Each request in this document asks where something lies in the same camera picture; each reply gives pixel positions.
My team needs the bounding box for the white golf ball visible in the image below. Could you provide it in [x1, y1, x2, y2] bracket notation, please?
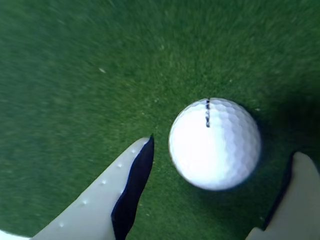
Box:
[168, 97, 262, 192]

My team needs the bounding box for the long green putting mat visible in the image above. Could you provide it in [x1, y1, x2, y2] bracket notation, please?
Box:
[0, 0, 320, 240]

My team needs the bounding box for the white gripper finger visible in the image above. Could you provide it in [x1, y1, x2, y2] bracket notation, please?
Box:
[246, 151, 320, 240]
[29, 134, 155, 240]

